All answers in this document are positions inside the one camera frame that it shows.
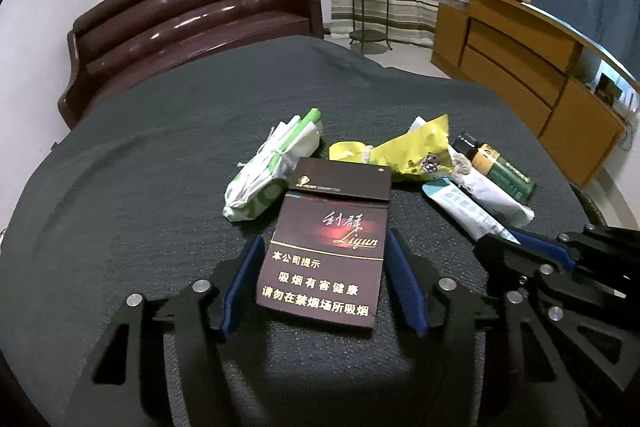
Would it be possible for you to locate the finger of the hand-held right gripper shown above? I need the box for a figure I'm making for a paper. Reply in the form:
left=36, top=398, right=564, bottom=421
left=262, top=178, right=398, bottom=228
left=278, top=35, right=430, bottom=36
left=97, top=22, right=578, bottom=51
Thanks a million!
left=474, top=234, right=558, bottom=293
left=510, top=222, right=640, bottom=278

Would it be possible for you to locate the crumpled white tube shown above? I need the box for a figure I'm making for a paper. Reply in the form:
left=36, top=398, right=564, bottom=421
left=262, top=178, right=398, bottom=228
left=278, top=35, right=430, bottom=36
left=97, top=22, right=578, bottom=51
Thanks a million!
left=447, top=147, right=535, bottom=228

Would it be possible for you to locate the white router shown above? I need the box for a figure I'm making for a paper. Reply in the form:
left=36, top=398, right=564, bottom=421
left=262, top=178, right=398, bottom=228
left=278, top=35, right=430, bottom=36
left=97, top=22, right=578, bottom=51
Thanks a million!
left=617, top=87, right=640, bottom=118

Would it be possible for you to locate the wooden cabinet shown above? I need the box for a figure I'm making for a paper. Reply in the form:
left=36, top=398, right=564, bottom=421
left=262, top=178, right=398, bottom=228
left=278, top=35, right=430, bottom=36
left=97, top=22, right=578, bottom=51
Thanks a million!
left=430, top=0, right=640, bottom=188

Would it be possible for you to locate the yellow snack wrapper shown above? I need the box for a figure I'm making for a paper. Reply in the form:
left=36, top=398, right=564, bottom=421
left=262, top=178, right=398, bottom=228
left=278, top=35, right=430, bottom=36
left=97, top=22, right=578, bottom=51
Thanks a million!
left=328, top=114, right=456, bottom=182

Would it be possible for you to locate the dark green bottle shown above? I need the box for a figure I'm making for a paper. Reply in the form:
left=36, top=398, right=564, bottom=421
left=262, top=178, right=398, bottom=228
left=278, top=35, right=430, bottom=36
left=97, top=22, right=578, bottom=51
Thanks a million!
left=451, top=133, right=537, bottom=204

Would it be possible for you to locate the brown leather sofa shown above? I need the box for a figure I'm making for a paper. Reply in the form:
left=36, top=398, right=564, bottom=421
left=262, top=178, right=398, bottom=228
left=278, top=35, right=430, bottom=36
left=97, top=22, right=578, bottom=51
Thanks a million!
left=57, top=0, right=326, bottom=130

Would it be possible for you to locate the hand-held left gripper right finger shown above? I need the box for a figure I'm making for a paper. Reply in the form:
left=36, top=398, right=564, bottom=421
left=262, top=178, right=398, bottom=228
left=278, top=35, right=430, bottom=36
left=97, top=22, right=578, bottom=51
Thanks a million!
left=387, top=228, right=588, bottom=427

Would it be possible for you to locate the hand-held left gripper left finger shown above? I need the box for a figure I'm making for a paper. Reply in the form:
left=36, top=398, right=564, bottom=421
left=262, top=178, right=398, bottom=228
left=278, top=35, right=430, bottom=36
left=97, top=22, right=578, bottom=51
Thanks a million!
left=64, top=234, right=267, bottom=427

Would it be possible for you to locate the small dark box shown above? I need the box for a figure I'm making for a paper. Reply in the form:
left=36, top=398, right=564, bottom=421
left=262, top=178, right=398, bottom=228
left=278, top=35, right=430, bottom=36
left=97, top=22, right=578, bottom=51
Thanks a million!
left=595, top=74, right=623, bottom=100

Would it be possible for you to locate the green white wrapper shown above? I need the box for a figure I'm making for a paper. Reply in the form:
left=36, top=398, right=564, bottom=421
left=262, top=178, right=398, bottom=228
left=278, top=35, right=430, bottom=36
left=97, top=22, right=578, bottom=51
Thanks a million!
left=222, top=108, right=323, bottom=224

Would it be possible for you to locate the blue white sachet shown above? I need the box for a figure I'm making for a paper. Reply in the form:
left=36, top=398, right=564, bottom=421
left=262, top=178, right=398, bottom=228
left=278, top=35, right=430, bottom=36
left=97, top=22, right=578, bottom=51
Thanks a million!
left=421, top=178, right=521, bottom=245

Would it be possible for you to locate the dark red cigarette box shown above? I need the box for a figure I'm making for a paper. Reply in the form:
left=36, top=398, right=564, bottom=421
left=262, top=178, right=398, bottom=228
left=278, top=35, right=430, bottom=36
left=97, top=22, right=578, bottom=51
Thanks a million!
left=256, top=158, right=392, bottom=337

